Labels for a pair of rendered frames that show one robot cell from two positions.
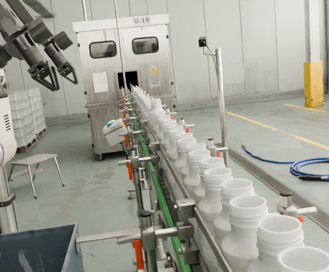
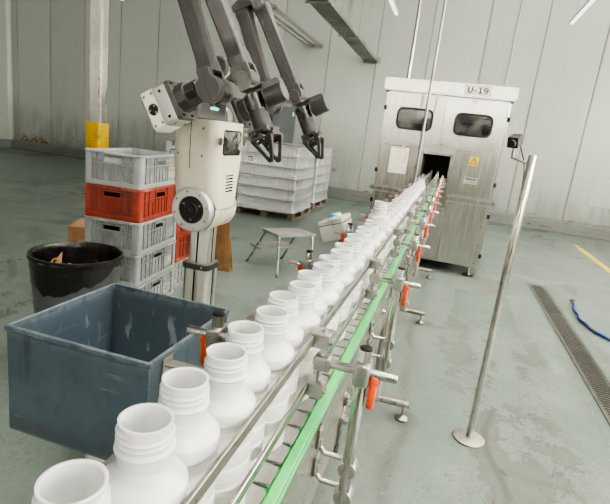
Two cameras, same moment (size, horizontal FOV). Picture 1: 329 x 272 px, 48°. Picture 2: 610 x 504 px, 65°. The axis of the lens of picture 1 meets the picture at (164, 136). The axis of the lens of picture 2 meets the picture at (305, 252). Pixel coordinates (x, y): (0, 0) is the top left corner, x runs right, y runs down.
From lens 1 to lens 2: 0.29 m
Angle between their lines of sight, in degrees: 21
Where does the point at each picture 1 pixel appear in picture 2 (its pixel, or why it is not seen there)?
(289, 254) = (190, 373)
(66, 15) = (393, 64)
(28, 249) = (177, 317)
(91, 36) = (404, 99)
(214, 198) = not seen: hidden behind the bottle
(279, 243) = (208, 365)
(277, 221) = (238, 351)
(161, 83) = (479, 181)
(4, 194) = (206, 257)
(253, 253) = not seen: hidden behind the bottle
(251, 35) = not seen: outside the picture
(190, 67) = (543, 169)
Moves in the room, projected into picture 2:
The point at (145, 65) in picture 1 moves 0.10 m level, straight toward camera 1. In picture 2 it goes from (465, 152) to (464, 152)
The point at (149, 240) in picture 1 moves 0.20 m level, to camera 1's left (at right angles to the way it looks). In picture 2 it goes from (211, 339) to (98, 305)
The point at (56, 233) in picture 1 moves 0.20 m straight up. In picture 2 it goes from (206, 312) to (212, 228)
